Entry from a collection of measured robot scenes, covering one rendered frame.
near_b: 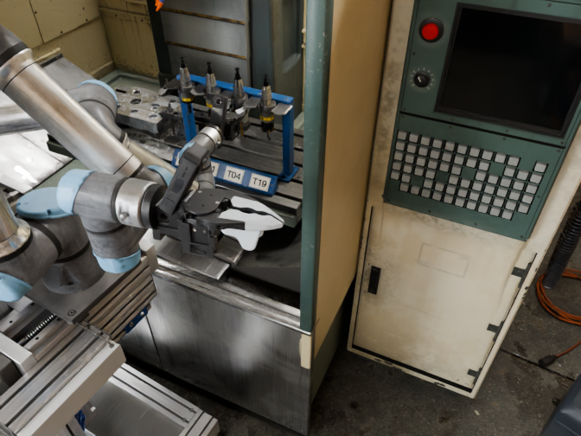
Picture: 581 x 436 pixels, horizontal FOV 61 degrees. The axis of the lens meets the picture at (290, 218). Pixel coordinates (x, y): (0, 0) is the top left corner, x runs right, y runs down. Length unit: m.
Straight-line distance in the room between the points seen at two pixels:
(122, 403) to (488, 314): 1.45
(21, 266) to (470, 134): 1.12
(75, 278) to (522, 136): 1.16
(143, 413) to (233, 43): 1.65
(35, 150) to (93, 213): 1.95
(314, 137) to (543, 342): 1.97
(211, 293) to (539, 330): 1.75
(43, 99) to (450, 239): 1.28
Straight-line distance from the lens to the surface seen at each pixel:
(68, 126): 0.95
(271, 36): 2.40
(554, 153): 1.45
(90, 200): 0.82
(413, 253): 1.82
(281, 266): 1.75
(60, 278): 1.26
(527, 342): 2.75
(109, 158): 0.95
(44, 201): 1.18
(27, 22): 3.13
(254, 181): 1.86
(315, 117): 1.04
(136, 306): 1.46
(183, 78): 1.88
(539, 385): 2.63
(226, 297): 1.65
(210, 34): 2.51
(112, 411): 2.20
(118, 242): 0.88
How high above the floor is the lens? 2.06
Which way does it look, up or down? 42 degrees down
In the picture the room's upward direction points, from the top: straight up
